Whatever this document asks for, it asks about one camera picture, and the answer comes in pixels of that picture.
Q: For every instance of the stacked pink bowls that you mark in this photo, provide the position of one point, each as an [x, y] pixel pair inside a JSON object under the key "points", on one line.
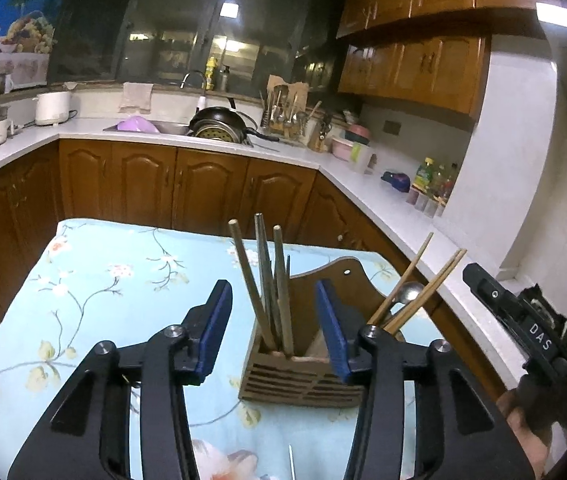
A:
{"points": [[358, 134]]}

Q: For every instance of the cooking oil bottle yellow cap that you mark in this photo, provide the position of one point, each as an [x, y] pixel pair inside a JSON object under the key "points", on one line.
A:
{"points": [[424, 175]]}

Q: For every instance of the beige hanging towel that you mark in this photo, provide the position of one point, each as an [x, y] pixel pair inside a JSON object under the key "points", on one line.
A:
{"points": [[136, 97]]}

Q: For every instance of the dark slim bottle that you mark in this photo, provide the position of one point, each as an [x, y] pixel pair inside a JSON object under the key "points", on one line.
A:
{"points": [[224, 79]]}

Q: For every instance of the wooden utensil holder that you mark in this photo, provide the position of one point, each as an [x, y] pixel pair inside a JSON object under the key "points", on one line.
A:
{"points": [[288, 380]]}

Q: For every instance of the wooden lower cabinets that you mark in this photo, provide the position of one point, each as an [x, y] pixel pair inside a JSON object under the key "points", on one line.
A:
{"points": [[163, 180]]}

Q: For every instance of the grey metal chopstick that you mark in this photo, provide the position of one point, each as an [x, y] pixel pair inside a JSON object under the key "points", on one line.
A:
{"points": [[264, 255]]}

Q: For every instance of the row of small spice jars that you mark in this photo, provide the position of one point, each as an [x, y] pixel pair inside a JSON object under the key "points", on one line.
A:
{"points": [[426, 203]]}

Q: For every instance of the dark wall outlet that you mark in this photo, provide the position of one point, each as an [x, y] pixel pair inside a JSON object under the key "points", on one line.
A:
{"points": [[391, 127]]}

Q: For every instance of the tropical fruit wall poster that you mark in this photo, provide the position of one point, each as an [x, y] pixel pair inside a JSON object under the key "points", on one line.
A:
{"points": [[23, 20]]}

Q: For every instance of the chrome faucet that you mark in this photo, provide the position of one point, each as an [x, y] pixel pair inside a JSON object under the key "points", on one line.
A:
{"points": [[193, 77]]}

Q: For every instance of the thin metal utensil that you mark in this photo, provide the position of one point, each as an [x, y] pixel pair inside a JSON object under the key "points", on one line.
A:
{"points": [[291, 462]]}

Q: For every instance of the dark kitchen window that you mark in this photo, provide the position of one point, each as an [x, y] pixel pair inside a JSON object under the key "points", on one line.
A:
{"points": [[163, 25]]}

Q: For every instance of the white rice cooker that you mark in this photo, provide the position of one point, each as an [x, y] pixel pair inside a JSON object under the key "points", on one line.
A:
{"points": [[53, 109]]}

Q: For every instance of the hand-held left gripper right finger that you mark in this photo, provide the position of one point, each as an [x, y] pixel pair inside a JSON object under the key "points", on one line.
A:
{"points": [[388, 385]]}

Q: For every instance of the steel sink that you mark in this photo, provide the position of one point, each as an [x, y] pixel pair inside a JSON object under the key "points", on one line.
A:
{"points": [[163, 128]]}

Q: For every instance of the floral light blue tablecloth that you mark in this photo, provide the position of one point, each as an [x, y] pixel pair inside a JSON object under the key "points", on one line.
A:
{"points": [[113, 310]]}

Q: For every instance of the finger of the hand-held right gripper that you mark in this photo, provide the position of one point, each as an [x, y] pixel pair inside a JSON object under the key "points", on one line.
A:
{"points": [[518, 325]]}

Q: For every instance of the person's right hand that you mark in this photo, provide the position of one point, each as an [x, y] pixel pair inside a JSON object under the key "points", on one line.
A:
{"points": [[526, 440]]}

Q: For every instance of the yellow dish soap bottle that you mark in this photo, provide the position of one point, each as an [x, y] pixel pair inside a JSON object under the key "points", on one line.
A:
{"points": [[211, 74]]}

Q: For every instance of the wooden upper cabinets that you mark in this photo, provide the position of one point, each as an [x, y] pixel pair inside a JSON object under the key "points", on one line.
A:
{"points": [[413, 60]]}

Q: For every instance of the blue and purple object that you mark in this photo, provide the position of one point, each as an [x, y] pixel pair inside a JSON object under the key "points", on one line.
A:
{"points": [[396, 181]]}

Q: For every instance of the steel range hood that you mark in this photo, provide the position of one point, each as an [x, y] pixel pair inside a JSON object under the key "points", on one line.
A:
{"points": [[561, 15]]}

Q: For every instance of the purple plastic basin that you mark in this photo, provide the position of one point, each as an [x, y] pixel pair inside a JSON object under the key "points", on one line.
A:
{"points": [[138, 125]]}

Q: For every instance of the pink plastic container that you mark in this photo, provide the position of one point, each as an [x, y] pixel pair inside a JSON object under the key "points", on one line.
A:
{"points": [[343, 149]]}

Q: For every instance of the wooden cabinets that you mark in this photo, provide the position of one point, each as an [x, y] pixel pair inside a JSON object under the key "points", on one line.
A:
{"points": [[163, 180], [413, 60]]}

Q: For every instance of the black wok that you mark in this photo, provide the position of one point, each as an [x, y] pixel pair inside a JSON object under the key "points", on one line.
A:
{"points": [[221, 122]]}

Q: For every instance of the wooden cutlery rack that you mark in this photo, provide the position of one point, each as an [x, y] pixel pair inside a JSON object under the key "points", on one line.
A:
{"points": [[286, 105]]}

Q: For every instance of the wooden knife block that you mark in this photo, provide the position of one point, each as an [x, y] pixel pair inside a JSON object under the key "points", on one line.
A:
{"points": [[319, 135]]}

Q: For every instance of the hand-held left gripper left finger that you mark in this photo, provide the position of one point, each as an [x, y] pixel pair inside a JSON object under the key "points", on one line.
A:
{"points": [[163, 370]]}

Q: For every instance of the silver metal spoon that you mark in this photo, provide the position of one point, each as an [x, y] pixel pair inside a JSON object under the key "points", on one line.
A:
{"points": [[412, 291]]}

